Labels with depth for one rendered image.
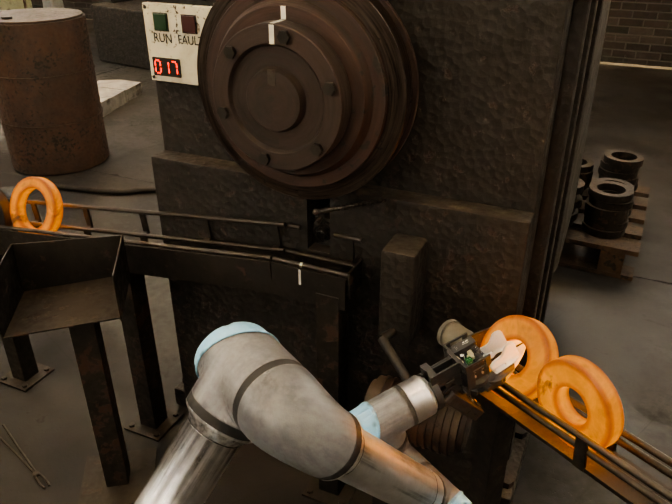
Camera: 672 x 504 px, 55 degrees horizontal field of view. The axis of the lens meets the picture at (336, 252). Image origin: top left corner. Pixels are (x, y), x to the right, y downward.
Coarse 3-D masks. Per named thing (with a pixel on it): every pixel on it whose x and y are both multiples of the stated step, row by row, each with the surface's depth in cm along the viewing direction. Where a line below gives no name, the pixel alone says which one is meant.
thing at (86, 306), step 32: (32, 256) 158; (64, 256) 160; (96, 256) 161; (0, 288) 146; (32, 288) 162; (64, 288) 162; (96, 288) 160; (0, 320) 144; (32, 320) 150; (64, 320) 149; (96, 320) 148; (96, 352) 159; (96, 384) 164; (96, 416) 168; (96, 480) 183; (128, 480) 182
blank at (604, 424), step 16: (544, 368) 109; (560, 368) 105; (576, 368) 102; (592, 368) 102; (544, 384) 110; (560, 384) 106; (576, 384) 103; (592, 384) 100; (608, 384) 100; (544, 400) 111; (560, 400) 109; (592, 400) 101; (608, 400) 99; (544, 416) 112; (560, 416) 108; (576, 416) 108; (592, 416) 101; (608, 416) 99; (592, 432) 102; (608, 432) 99
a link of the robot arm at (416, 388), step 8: (416, 376) 112; (400, 384) 112; (408, 384) 111; (416, 384) 111; (424, 384) 110; (408, 392) 110; (416, 392) 110; (424, 392) 110; (432, 392) 110; (416, 400) 109; (424, 400) 109; (432, 400) 110; (416, 408) 109; (424, 408) 109; (432, 408) 110; (424, 416) 110
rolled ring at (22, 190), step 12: (24, 180) 188; (36, 180) 186; (48, 180) 187; (12, 192) 190; (24, 192) 189; (48, 192) 184; (12, 204) 190; (24, 204) 192; (48, 204) 184; (60, 204) 185; (12, 216) 191; (24, 216) 192; (48, 216) 184; (60, 216) 186; (36, 228) 191; (48, 228) 185
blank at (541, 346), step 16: (512, 320) 120; (528, 320) 117; (512, 336) 119; (528, 336) 117; (544, 336) 114; (528, 352) 116; (544, 352) 113; (528, 368) 115; (512, 384) 117; (528, 384) 114
